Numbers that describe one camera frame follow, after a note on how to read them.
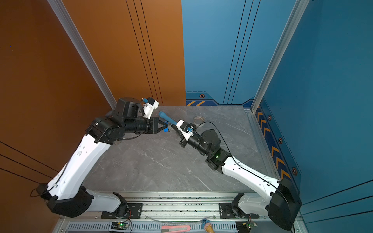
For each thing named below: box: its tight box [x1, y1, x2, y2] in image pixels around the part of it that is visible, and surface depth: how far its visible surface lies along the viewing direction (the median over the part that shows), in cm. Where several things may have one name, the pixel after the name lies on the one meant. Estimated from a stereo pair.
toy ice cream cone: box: [204, 222, 216, 233], surface depth 68 cm
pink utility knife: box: [161, 225, 192, 233], surface depth 70 cm
